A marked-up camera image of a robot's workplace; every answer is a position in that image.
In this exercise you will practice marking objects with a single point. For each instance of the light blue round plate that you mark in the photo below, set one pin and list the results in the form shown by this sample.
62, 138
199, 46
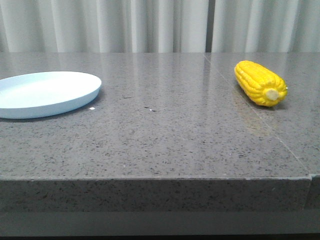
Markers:
45, 94

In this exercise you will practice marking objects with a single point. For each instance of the white pleated curtain left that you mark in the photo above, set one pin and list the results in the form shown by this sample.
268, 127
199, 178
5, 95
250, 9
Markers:
104, 26

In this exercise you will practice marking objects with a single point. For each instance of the yellow corn cob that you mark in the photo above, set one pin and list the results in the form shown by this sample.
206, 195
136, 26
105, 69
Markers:
262, 86

